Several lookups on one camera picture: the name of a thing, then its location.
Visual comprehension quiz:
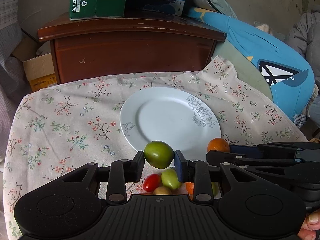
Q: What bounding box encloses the small orange mandarin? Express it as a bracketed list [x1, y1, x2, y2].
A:
[185, 182, 194, 196]
[207, 138, 231, 152]

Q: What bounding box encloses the small green jujube top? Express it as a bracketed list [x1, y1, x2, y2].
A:
[161, 169, 181, 190]

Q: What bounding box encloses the white plate with rose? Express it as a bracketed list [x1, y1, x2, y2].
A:
[119, 87, 221, 161]

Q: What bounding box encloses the cardboard box on floor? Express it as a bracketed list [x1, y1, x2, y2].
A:
[12, 36, 57, 92]

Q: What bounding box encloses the dark wooden cabinet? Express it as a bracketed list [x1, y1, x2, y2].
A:
[37, 14, 226, 83]

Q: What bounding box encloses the plaid purple cloth cover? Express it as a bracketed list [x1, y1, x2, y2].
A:
[0, 0, 30, 160]

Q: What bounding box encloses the small green jujube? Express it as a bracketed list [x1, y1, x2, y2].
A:
[161, 169, 181, 190]
[211, 181, 219, 197]

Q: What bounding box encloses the person right hand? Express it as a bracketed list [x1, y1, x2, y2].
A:
[298, 210, 320, 240]

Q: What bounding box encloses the brown longan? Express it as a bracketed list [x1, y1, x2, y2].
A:
[152, 186, 172, 195]

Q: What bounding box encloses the red cherry tomato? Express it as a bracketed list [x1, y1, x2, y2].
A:
[143, 174, 161, 193]

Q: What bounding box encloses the grey jacket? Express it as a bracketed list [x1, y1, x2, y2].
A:
[284, 9, 320, 87]

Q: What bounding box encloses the round green jujube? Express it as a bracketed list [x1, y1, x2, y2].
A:
[144, 141, 174, 169]

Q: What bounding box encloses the blue shark plush pillow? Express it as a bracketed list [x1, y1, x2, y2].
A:
[188, 7, 317, 127]

